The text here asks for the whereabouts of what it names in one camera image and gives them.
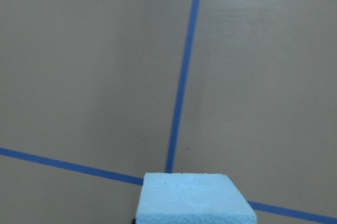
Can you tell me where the light blue foam block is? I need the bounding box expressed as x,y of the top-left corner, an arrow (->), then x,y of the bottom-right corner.
135,173 -> 257,223

